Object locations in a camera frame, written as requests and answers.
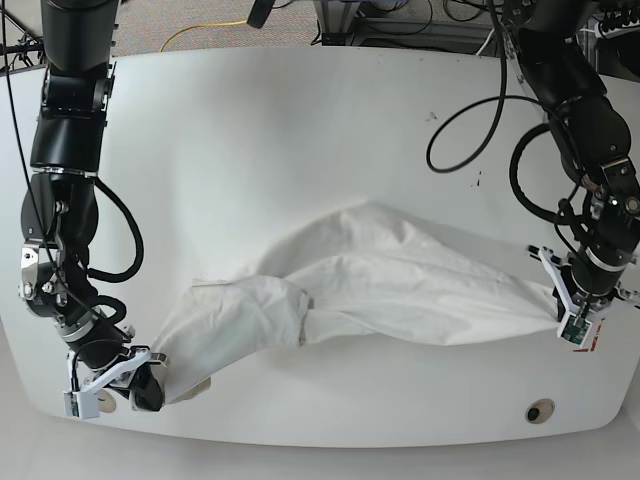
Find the yellow cable on floor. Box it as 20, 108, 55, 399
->
159, 19, 250, 54

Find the red tape rectangle marking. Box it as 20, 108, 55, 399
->
573, 320, 604, 352

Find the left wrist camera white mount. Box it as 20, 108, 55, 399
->
526, 245, 611, 352

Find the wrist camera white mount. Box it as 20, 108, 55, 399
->
63, 346, 152, 420
526, 245, 611, 352

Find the white cable on floor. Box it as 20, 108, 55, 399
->
474, 24, 501, 57

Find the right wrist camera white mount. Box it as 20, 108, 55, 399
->
63, 346, 152, 420

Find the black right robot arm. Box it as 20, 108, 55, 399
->
20, 1, 165, 412

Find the table cable grommet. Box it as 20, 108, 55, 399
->
525, 399, 555, 425
97, 390, 117, 414

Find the black tripod stand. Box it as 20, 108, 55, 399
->
1, 1, 47, 76

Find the aluminium frame base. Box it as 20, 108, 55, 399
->
313, 1, 494, 53

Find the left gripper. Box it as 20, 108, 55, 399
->
552, 269, 625, 323

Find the black loop cable left arm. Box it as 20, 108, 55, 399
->
425, 0, 546, 175

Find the right table cable grommet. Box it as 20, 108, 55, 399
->
525, 399, 555, 425

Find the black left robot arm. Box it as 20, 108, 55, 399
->
503, 1, 639, 305

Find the white printed T-shirt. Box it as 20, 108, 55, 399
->
153, 203, 557, 404

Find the left table cable grommet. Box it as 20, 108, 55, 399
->
97, 390, 117, 414

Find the white power strip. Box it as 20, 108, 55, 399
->
595, 16, 639, 39

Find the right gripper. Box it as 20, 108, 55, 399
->
89, 345, 168, 412

